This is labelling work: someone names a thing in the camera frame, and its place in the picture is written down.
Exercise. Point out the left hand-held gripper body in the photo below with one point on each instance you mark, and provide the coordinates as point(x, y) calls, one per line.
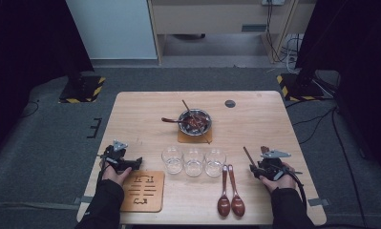
point(115, 156)

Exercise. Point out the carved wooden coaster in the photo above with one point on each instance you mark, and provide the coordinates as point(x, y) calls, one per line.
point(186, 139)
point(156, 205)

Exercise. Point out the person's left hand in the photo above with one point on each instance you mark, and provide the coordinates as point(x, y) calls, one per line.
point(113, 176)

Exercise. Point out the clear drinking glass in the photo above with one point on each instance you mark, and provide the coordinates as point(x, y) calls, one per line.
point(172, 162)
point(194, 165)
point(215, 165)

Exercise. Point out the black floor tape mark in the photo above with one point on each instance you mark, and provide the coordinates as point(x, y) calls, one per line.
point(95, 128)

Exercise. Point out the beige wooden desk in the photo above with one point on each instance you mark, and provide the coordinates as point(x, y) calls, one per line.
point(210, 19)

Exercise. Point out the grey round table grommet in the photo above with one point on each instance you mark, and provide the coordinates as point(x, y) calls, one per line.
point(230, 103)

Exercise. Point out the grey tape piece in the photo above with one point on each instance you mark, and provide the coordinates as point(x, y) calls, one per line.
point(318, 202)
point(80, 200)

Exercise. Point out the person's right hand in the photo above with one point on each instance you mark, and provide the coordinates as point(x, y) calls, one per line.
point(283, 183)

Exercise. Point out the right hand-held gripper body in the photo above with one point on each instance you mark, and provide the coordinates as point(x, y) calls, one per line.
point(272, 165)

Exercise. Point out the white cabinet panel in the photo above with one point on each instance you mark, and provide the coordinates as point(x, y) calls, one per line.
point(115, 28)

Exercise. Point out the dark red wooden spoon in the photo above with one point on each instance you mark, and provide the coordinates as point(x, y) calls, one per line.
point(238, 206)
point(170, 120)
point(223, 206)

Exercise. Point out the shiny steel bowl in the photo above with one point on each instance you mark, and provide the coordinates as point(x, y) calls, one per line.
point(186, 127)

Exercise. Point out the black curtain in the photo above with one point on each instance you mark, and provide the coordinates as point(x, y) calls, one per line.
point(363, 47)
point(25, 47)

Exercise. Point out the striped black stand base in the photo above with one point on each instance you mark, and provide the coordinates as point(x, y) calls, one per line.
point(301, 92)
point(83, 90)

